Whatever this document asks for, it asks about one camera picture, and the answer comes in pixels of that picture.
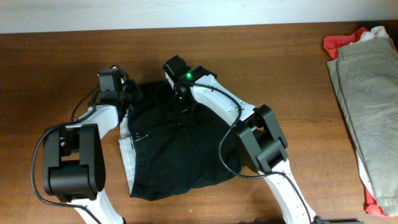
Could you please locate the red garment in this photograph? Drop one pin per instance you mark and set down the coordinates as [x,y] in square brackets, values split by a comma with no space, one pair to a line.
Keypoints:
[331,44]

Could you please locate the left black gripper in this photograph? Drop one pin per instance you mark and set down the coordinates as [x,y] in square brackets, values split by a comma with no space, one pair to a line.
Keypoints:
[132,90]

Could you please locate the white garment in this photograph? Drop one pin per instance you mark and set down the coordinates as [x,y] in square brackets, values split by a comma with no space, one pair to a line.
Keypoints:
[378,32]

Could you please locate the black shorts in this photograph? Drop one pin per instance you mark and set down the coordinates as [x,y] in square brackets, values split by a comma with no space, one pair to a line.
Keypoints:
[168,149]

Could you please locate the khaki grey shorts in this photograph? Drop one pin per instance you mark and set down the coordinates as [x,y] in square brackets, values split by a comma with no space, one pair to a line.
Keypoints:
[364,78]

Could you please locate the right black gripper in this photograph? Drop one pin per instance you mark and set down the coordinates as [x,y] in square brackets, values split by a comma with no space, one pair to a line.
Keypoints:
[181,94]

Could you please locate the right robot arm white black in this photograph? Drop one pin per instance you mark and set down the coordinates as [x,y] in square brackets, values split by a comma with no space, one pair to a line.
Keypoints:
[258,135]

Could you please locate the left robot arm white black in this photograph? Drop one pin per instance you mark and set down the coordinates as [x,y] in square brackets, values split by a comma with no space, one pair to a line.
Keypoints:
[73,161]

